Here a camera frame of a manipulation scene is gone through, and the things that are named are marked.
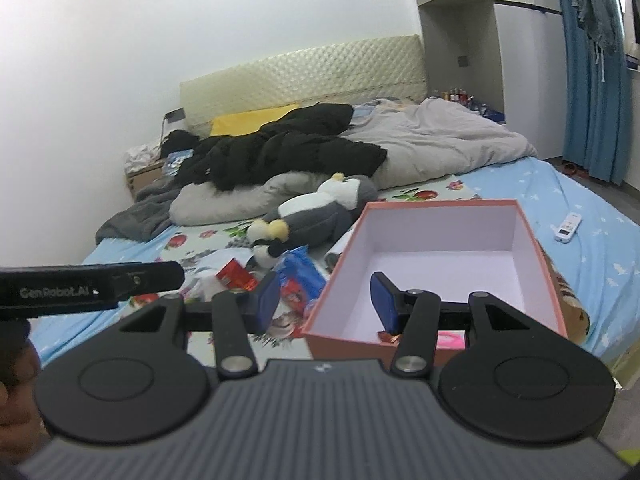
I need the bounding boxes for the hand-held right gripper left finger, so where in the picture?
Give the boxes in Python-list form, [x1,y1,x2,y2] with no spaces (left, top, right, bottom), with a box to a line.
[117,271,283,380]

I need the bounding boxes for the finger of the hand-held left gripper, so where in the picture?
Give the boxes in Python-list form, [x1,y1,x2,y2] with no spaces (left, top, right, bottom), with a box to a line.
[114,260,186,298]

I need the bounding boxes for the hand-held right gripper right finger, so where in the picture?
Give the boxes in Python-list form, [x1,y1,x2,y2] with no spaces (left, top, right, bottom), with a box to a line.
[369,271,533,377]

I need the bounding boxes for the blue snack packet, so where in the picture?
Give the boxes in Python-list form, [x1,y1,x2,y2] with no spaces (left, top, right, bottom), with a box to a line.
[276,245,329,312]

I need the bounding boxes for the red foil packet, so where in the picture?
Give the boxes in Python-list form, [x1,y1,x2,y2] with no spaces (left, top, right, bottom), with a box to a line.
[216,258,259,292]

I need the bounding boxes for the white tissue pack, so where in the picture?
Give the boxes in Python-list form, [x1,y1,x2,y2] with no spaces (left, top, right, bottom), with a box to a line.
[185,251,232,304]

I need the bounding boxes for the pink cardboard box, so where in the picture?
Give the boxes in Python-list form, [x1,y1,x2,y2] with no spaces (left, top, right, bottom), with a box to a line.
[300,199,571,368]

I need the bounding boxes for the person's left hand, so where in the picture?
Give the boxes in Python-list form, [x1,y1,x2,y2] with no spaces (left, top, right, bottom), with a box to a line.
[0,347,47,458]

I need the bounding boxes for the dark grey blanket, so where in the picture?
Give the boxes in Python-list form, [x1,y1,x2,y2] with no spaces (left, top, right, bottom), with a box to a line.
[95,182,184,245]

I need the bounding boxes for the white spray can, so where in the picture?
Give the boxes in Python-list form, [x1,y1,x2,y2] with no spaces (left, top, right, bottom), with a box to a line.
[324,237,357,269]

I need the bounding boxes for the brown cardboard box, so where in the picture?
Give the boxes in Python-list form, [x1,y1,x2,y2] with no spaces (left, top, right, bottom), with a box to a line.
[125,160,167,202]

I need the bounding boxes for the grey pillow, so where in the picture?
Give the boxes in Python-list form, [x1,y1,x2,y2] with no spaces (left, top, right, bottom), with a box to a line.
[169,171,332,226]

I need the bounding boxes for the large grey penguin plush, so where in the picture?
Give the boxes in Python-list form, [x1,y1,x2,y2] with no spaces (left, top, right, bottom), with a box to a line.
[262,172,379,249]

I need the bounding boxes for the small blue printed packet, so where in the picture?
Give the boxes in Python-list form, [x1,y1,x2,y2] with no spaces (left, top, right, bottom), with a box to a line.
[162,150,194,176]

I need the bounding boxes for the crumpled white cloth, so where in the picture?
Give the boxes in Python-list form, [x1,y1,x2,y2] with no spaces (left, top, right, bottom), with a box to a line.
[125,142,164,171]

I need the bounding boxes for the black bag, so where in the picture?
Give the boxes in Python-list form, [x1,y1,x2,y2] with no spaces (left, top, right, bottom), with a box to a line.
[159,129,201,159]

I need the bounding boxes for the black puffer jacket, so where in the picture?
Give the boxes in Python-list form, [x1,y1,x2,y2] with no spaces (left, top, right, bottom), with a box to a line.
[172,103,389,192]

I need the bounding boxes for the yellow pillow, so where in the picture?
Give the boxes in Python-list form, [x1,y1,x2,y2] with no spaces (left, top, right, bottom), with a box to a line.
[209,104,301,137]

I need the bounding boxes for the grey duvet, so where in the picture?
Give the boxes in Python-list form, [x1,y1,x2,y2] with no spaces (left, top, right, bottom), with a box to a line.
[340,97,539,189]

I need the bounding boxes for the tiger print cloth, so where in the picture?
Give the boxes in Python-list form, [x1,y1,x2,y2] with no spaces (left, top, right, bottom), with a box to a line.
[544,254,592,347]

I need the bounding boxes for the white remote control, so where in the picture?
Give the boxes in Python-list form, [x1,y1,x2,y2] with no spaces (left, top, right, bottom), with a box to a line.
[553,213,584,244]

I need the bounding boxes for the row of small bottles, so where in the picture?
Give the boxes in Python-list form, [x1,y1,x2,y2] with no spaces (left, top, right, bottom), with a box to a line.
[432,87,477,106]

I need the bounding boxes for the cream quilted headboard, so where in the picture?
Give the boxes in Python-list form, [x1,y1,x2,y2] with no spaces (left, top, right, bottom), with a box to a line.
[179,35,428,137]

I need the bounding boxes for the blue curtain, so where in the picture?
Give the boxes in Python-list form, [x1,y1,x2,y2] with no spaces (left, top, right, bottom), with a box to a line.
[551,0,634,184]

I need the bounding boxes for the hanging grey-blue clothes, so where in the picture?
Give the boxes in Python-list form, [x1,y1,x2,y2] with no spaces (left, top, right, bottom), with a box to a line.
[574,0,624,55]

